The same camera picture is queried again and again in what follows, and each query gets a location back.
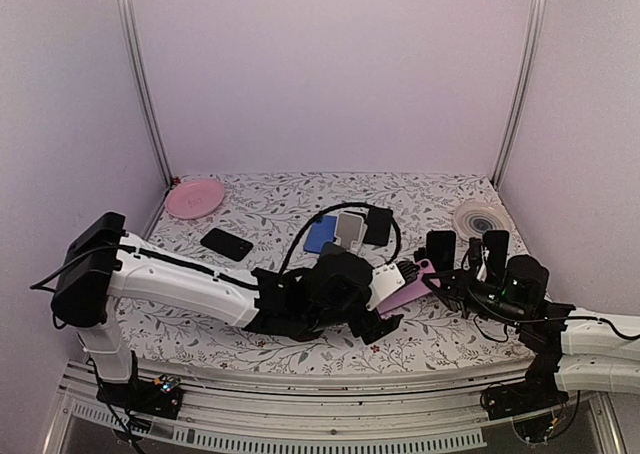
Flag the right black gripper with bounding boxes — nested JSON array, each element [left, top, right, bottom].
[[423, 266, 528, 329]]

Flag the pink plate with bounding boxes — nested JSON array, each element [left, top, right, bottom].
[[164, 179, 225, 220]]

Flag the black phone blue case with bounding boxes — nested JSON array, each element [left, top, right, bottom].
[[482, 230, 510, 284]]

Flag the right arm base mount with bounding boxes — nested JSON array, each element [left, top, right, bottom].
[[479, 379, 570, 445]]

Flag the front aluminium rail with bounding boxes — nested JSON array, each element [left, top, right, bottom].
[[44, 363, 611, 454]]

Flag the left aluminium frame post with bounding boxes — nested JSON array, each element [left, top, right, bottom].
[[116, 0, 174, 189]]

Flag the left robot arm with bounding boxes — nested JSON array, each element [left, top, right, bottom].
[[32, 212, 416, 408]]

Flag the black phone teal edge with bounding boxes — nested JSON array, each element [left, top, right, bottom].
[[363, 207, 393, 247]]

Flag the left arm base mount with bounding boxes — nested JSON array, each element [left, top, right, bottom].
[[97, 373, 184, 420]]

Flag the black upright phone stand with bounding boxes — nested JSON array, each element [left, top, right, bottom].
[[320, 242, 345, 257]]

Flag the white grey phone stand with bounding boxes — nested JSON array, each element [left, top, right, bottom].
[[334, 211, 367, 254]]

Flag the pink phone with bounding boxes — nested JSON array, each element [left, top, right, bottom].
[[376, 259, 435, 315]]

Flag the aluminium frame post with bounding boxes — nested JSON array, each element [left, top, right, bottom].
[[116, 0, 174, 189], [490, 0, 547, 191]]

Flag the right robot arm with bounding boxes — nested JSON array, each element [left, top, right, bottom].
[[421, 255, 639, 416]]

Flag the black phone far left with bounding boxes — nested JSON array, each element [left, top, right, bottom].
[[200, 228, 254, 262]]

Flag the right aluminium frame post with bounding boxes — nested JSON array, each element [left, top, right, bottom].
[[490, 0, 547, 191]]

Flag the left black cable loop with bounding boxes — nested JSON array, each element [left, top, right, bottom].
[[277, 202, 402, 278]]

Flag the black phone front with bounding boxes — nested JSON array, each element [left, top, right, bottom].
[[425, 230, 457, 273]]

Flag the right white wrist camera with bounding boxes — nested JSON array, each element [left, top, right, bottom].
[[466, 237, 491, 282]]

